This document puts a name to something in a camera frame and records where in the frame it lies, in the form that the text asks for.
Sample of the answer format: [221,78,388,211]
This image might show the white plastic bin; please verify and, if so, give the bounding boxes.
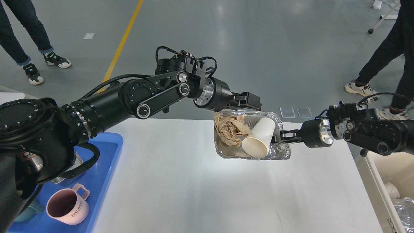
[354,152,414,233]

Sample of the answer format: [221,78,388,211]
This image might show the white wheeled cart frame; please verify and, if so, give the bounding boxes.
[367,0,401,35]

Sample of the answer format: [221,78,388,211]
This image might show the teal ceramic mug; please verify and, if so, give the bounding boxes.
[14,200,44,223]

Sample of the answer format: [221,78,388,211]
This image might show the square stainless steel tin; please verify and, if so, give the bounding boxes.
[51,152,83,186]

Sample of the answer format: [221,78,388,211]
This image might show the brown paper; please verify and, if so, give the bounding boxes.
[213,112,252,147]

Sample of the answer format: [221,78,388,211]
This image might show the aluminium foil tray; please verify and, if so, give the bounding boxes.
[213,111,291,161]

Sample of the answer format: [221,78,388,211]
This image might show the white cup in bin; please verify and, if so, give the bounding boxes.
[384,182,400,199]

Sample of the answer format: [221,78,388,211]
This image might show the pink ribbed mug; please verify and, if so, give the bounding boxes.
[46,183,90,225]

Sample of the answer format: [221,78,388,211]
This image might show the white side table left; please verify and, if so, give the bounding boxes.
[0,86,25,104]

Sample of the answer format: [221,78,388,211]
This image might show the clear floor plate right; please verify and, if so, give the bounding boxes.
[296,106,312,118]

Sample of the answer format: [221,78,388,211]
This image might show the blue plastic tray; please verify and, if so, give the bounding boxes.
[8,132,123,233]

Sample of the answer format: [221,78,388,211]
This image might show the clear floor plate left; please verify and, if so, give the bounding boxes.
[279,106,296,118]

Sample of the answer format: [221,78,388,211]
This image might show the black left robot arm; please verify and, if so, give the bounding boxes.
[0,46,262,233]

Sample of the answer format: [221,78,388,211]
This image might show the person in black trousers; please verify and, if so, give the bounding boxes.
[344,0,414,121]

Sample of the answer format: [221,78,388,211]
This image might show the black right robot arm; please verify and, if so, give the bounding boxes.
[271,94,414,156]

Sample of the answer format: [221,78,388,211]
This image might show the white paper scrap on floor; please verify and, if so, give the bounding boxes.
[83,33,96,39]

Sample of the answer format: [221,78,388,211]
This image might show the white paper cup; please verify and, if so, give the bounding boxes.
[241,117,276,158]

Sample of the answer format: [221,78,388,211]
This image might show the person in dark jeans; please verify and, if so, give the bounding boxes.
[0,0,72,85]

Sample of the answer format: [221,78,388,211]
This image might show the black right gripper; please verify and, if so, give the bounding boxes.
[271,118,334,148]

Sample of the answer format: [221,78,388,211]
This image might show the clear floor plate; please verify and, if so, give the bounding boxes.
[279,106,296,118]
[296,106,312,118]

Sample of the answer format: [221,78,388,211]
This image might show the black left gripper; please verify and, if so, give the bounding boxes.
[193,77,262,112]

